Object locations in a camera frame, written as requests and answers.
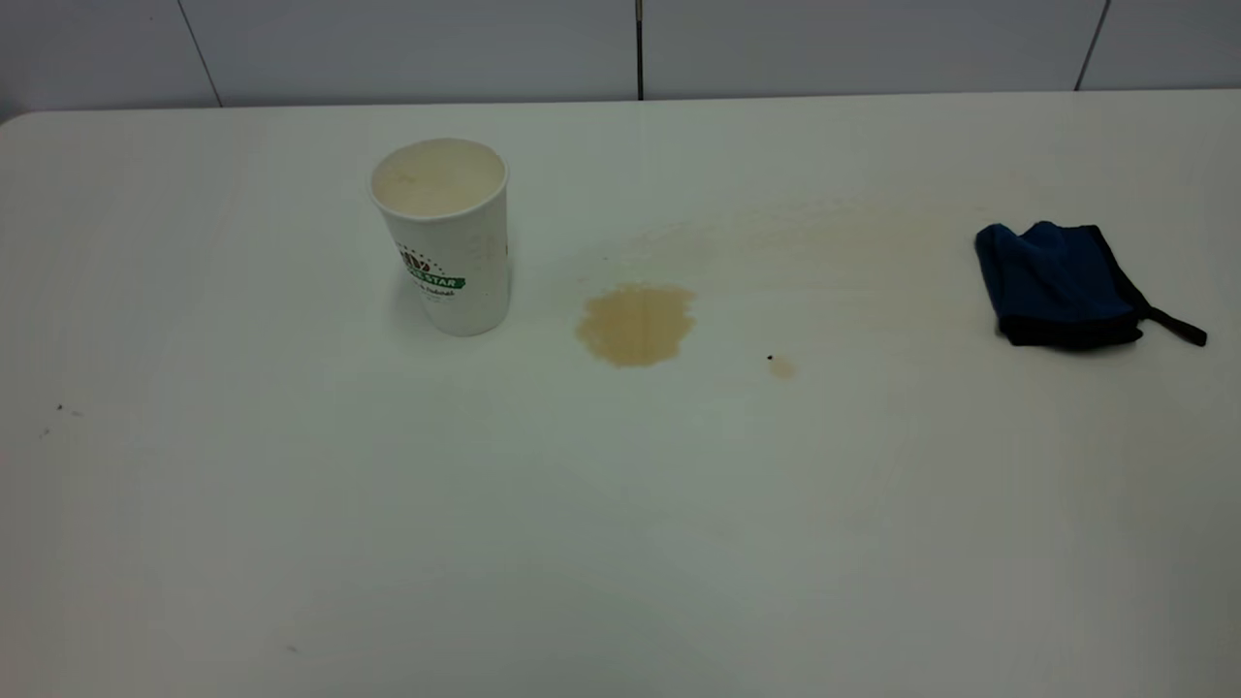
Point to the white paper coffee cup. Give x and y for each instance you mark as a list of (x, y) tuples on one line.
[(451, 262)]

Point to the dark blue cloth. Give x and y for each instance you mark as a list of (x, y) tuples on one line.
[(1057, 281)]

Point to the brown coffee spill puddle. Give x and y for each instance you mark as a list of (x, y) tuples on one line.
[(635, 325)]

